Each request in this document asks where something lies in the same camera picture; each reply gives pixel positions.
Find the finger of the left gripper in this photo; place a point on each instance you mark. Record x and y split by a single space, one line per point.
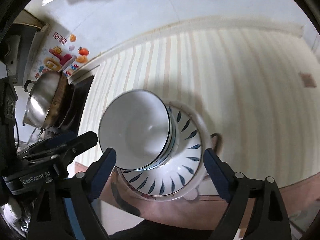
75 143

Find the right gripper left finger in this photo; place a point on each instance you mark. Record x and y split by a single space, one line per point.
63 209

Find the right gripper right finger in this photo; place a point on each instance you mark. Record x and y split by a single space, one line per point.
269 219

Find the white plate blue stripes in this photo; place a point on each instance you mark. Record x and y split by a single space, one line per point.
185 169

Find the white bowls blue rim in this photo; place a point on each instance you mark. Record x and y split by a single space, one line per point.
141 129

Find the black induction cooktop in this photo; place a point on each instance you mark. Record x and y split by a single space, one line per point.
73 106

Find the stainless steel wok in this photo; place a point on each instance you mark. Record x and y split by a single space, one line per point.
45 99

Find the brown label sticker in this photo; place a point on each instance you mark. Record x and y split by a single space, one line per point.
308 80

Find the colourful wall sticker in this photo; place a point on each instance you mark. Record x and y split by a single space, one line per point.
61 52

